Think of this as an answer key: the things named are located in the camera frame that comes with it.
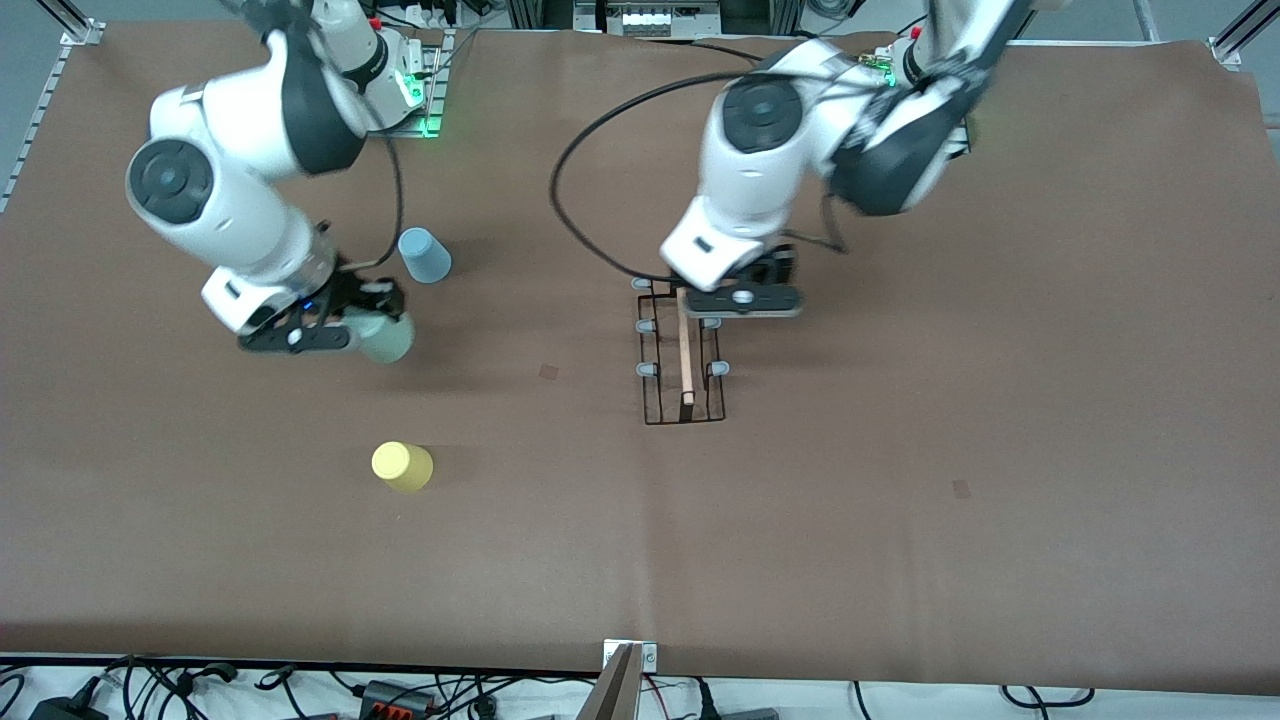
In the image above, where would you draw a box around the perforated metal rail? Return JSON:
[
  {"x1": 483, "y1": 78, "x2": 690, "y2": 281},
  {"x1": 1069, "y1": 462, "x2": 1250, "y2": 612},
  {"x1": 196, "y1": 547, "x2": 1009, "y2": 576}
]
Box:
[{"x1": 0, "y1": 45, "x2": 77, "y2": 216}]

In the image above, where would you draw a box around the orange and black connector block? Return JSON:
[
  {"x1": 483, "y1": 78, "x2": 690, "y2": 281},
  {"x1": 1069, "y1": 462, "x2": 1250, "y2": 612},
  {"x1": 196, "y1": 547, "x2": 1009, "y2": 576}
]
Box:
[{"x1": 358, "y1": 680, "x2": 437, "y2": 717}]

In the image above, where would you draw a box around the brown paper table cover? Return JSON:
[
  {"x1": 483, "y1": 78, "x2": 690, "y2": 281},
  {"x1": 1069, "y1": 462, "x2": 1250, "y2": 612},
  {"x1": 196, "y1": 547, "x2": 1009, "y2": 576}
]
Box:
[{"x1": 0, "y1": 20, "x2": 1280, "y2": 693}]

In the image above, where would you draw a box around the black wire cup holder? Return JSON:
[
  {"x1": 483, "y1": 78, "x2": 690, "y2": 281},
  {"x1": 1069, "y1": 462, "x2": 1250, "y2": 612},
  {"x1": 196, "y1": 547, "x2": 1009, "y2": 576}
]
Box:
[{"x1": 632, "y1": 277, "x2": 731, "y2": 427}]

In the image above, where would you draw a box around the thin black cable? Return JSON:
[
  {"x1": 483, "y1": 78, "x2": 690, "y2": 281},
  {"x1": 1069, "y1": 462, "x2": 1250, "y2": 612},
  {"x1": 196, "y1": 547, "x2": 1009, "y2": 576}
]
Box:
[{"x1": 640, "y1": 35, "x2": 776, "y2": 63}]

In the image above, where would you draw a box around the pale green plastic cup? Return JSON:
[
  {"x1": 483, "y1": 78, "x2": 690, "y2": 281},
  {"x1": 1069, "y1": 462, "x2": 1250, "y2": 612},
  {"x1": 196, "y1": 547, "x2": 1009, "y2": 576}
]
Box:
[{"x1": 358, "y1": 310, "x2": 415, "y2": 365}]

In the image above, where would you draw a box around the yellow plastic cup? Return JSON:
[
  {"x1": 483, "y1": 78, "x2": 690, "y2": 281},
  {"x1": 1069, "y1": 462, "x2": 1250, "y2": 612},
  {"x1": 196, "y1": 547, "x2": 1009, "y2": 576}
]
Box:
[{"x1": 371, "y1": 441, "x2": 435, "y2": 494}]

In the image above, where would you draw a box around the light blue plastic cup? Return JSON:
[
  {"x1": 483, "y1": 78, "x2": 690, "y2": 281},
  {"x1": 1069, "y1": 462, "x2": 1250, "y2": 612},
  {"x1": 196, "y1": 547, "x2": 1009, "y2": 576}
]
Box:
[{"x1": 398, "y1": 227, "x2": 452, "y2": 285}]

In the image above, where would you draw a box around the grey camera mount pole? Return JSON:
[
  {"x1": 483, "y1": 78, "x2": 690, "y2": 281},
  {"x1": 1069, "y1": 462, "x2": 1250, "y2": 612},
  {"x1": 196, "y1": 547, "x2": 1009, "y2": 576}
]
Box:
[{"x1": 577, "y1": 643, "x2": 643, "y2": 720}]

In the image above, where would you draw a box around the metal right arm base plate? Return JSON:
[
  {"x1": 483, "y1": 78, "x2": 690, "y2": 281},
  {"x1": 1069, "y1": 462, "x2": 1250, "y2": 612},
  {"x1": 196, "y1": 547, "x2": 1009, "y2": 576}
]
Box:
[{"x1": 370, "y1": 30, "x2": 444, "y2": 139}]

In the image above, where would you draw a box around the black cable loop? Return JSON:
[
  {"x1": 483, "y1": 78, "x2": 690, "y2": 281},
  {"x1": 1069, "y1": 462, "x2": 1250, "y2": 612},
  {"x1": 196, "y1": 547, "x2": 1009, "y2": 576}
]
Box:
[{"x1": 1000, "y1": 685, "x2": 1096, "y2": 707}]

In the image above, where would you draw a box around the aluminium frame profile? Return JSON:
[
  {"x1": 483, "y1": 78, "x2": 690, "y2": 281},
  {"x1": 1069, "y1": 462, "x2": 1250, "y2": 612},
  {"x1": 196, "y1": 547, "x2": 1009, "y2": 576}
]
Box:
[
  {"x1": 1208, "y1": 0, "x2": 1280, "y2": 67},
  {"x1": 40, "y1": 0, "x2": 106, "y2": 47}
]

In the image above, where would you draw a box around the grey box with white sockets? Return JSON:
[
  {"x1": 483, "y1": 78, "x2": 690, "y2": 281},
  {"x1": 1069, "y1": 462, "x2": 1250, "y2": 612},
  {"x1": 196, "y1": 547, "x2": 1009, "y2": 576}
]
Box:
[{"x1": 575, "y1": 0, "x2": 721, "y2": 39}]

